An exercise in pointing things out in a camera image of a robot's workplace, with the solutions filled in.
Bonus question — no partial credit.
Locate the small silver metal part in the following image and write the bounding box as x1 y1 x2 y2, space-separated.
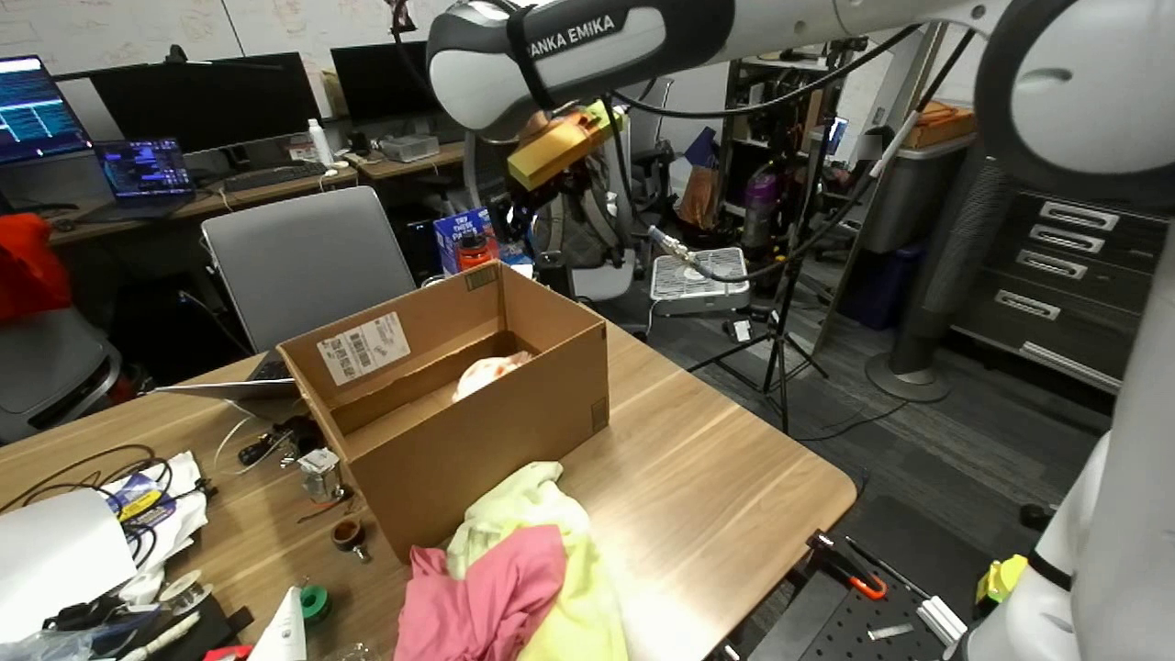
913 593 972 649

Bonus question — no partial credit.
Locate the black tripod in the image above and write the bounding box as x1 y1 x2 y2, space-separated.
683 123 884 432

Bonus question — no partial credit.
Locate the white triangular paper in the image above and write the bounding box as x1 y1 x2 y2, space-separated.
241 583 307 661

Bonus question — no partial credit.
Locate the red black hand tool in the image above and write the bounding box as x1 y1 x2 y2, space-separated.
803 525 897 608

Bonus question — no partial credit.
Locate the laptop with purple screen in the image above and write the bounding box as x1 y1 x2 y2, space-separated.
91 136 197 206

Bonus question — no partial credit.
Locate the green tape roll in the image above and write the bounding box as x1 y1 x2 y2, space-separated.
294 582 335 625

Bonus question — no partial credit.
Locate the black monitor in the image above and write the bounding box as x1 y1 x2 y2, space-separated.
88 52 323 159
327 36 433 126

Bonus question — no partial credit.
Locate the black camera cable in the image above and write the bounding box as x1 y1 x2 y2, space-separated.
526 0 1022 308

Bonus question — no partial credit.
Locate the small white adapter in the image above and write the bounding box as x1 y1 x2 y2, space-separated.
294 445 344 501

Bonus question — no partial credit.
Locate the blue printed box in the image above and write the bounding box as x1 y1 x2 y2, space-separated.
433 206 507 281

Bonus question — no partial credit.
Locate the orange red jacket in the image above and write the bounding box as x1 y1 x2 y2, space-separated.
0 213 75 327

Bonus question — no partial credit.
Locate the white plastic case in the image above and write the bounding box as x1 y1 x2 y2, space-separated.
645 244 753 308

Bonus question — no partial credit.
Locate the grey chair seat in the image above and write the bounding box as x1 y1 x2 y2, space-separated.
0 304 126 448

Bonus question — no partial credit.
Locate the dark blue bin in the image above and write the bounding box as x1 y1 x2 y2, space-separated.
837 244 922 336

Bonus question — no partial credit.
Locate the brown cardboard box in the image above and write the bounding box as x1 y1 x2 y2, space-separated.
274 261 612 565

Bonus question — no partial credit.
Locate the yellow green tape piece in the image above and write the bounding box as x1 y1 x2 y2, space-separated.
972 551 1032 611

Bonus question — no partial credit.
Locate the yellow green cloth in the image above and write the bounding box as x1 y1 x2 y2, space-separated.
446 461 636 661

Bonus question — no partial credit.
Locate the black shelf rack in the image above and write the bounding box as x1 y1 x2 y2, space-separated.
720 48 858 261

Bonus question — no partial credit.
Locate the grey padded chair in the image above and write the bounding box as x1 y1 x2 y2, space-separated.
197 185 420 360

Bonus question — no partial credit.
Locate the yellow green wrist camera bar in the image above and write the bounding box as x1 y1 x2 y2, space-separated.
502 100 623 196

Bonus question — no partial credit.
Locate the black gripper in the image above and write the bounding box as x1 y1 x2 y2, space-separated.
551 146 628 238

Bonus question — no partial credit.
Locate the small brown tape roll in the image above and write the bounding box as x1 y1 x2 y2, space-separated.
327 513 375 565

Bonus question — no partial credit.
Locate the small black tool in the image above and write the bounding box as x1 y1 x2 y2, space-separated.
235 414 323 472

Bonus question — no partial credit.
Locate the orange shelf item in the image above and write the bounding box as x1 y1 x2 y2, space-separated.
909 100 983 153

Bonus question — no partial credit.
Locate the white cloth with yellow bits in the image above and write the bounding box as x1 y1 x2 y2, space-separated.
103 453 212 582

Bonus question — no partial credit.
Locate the lit blue purple monitor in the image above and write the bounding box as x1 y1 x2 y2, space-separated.
0 52 97 171

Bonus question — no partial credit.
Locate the pink cloth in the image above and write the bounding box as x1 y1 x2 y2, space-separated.
393 525 568 661

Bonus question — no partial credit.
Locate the olive grey backpack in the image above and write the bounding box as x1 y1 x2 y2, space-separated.
526 159 641 304

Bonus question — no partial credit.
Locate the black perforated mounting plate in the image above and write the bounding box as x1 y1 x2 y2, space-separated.
744 565 983 661

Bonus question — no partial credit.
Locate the grey pedestal stand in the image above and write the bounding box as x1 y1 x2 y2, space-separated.
862 133 1022 409

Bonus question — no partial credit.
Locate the thin black table cable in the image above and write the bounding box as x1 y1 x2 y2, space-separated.
0 441 176 519

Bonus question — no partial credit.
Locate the dark grey drawer cabinet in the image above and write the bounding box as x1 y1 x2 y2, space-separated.
952 188 1171 396

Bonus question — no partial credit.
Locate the peach shirt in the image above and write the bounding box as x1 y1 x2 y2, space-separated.
448 350 539 403

